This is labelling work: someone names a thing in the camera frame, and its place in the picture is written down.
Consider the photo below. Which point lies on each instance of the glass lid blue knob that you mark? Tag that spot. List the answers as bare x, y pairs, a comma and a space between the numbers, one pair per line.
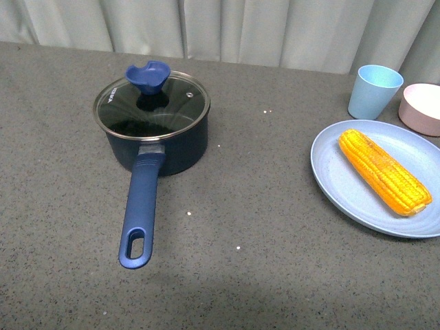
150, 103

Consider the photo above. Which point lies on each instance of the yellow corn cob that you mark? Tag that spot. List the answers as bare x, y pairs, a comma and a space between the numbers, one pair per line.
398, 188

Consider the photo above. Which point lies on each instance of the dark blue saucepan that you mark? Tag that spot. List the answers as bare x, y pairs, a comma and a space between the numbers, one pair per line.
147, 161

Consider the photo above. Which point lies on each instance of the light blue plate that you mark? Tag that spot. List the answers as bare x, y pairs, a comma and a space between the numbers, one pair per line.
346, 190

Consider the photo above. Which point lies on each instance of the white curtain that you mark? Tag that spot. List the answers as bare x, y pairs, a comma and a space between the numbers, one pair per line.
324, 36

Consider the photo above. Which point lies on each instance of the light blue cup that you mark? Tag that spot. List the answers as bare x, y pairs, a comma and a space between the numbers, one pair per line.
374, 87

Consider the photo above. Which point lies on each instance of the pink bowl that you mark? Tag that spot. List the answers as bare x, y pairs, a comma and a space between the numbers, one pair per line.
419, 108

